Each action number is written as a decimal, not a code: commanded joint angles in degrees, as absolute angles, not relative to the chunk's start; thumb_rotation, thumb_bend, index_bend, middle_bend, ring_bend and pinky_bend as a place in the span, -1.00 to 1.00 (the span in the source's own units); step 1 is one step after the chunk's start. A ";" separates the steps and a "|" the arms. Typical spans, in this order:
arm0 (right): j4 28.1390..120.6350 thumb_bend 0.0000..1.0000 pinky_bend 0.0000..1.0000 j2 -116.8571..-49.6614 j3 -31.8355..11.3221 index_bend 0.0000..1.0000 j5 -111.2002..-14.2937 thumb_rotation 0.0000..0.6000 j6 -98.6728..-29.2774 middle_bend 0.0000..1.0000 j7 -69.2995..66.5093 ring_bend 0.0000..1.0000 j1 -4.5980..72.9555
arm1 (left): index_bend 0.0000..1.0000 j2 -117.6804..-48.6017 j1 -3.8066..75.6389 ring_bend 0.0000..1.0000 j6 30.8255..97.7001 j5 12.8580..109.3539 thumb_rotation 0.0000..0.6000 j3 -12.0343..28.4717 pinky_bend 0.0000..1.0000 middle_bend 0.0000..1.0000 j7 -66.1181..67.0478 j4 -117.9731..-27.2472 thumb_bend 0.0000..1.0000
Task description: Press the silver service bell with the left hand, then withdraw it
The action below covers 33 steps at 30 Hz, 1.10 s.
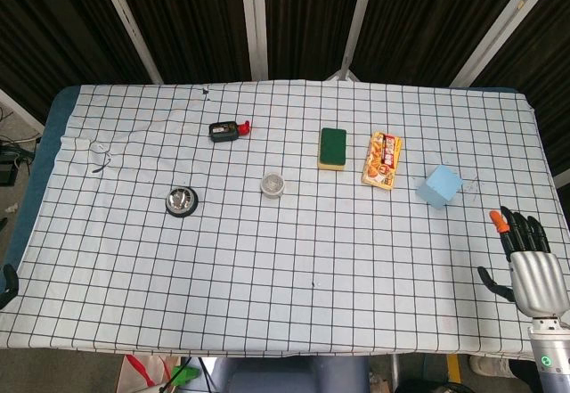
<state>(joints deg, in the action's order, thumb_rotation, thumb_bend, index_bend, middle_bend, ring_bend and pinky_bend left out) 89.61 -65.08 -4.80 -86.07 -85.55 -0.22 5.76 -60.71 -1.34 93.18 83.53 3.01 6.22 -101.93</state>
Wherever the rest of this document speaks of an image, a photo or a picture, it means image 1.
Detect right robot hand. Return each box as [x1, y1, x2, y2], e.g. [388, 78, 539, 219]
[476, 206, 570, 321]

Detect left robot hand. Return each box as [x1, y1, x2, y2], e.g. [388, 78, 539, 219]
[0, 264, 20, 310]

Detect white shoe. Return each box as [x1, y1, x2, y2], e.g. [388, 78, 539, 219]
[469, 355, 513, 379]

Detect blue padded table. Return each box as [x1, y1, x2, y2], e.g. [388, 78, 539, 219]
[2, 85, 84, 274]

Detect light blue foam block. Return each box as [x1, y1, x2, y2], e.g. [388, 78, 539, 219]
[415, 164, 464, 210]

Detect red and white bag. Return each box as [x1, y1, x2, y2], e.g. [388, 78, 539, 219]
[116, 354, 182, 393]

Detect green object under table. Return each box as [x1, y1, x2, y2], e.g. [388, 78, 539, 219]
[171, 364, 200, 388]

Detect orange snack box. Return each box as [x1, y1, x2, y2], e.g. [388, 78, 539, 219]
[361, 131, 403, 192]

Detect green and yellow sponge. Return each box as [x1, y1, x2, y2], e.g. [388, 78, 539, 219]
[317, 127, 348, 172]

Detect white checkered tablecloth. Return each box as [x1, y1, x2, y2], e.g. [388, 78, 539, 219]
[0, 79, 570, 360]

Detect black tape measure red clip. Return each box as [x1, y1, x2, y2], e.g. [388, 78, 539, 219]
[208, 119, 253, 143]

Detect black cables and boxes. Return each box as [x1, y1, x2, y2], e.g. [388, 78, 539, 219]
[0, 105, 39, 189]

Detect white partition frame post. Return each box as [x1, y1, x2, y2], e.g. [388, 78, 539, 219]
[326, 0, 379, 82]
[239, 0, 270, 82]
[448, 0, 551, 89]
[92, 0, 164, 86]

